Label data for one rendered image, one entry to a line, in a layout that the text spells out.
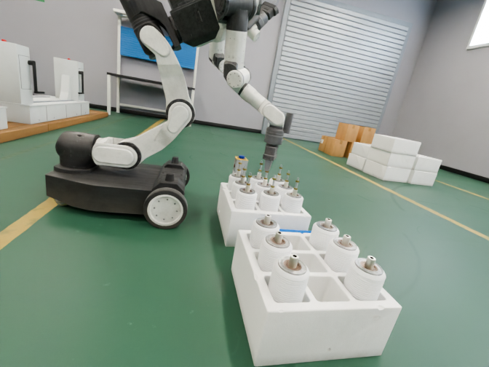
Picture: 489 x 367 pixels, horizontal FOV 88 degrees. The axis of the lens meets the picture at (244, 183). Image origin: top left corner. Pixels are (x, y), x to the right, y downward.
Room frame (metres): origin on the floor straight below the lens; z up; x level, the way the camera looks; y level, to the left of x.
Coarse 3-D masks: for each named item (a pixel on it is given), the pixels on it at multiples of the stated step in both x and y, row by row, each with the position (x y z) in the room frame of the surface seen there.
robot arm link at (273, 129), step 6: (288, 114) 1.23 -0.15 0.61; (288, 120) 1.23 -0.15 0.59; (270, 126) 1.23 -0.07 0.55; (276, 126) 1.22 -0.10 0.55; (282, 126) 1.22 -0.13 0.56; (288, 126) 1.23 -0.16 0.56; (270, 132) 1.21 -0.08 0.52; (276, 132) 1.20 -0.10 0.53; (282, 132) 1.22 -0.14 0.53; (288, 132) 1.23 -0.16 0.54
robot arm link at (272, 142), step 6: (264, 138) 1.24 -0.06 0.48; (270, 138) 1.21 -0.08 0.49; (276, 138) 1.20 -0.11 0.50; (282, 138) 1.24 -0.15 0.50; (270, 144) 1.22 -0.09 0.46; (276, 144) 1.21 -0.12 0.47; (270, 150) 1.21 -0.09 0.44; (276, 150) 1.24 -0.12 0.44; (264, 156) 1.20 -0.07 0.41; (270, 156) 1.19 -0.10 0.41; (276, 156) 1.26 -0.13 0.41
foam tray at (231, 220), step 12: (228, 192) 1.24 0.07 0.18; (228, 204) 1.08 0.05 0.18; (228, 216) 1.04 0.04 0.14; (240, 216) 1.02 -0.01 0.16; (252, 216) 1.03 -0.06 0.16; (264, 216) 1.05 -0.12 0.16; (276, 216) 1.06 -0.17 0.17; (288, 216) 1.08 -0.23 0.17; (300, 216) 1.09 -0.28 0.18; (228, 228) 1.01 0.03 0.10; (240, 228) 1.02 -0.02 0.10; (288, 228) 1.08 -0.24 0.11; (300, 228) 1.10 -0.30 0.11; (228, 240) 1.01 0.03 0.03
